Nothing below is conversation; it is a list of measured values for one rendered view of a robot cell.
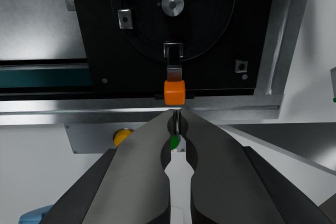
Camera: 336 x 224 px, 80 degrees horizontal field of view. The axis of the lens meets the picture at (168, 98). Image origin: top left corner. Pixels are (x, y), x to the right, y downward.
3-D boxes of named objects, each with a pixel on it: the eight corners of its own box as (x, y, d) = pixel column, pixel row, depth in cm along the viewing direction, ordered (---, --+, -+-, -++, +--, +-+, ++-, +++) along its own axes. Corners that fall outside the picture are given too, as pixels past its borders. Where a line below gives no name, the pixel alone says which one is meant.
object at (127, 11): (135, 26, 24) (133, 28, 22) (122, 27, 24) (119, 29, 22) (133, 8, 23) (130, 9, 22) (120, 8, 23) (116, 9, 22)
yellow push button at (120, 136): (139, 144, 37) (138, 152, 35) (118, 144, 37) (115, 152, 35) (137, 126, 35) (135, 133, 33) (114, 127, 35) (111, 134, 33)
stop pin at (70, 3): (88, 8, 29) (76, 11, 25) (80, 9, 29) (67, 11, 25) (86, -3, 28) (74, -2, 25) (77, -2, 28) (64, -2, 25)
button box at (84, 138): (184, 132, 42) (186, 153, 37) (85, 134, 43) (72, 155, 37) (184, 103, 39) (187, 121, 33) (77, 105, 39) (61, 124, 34)
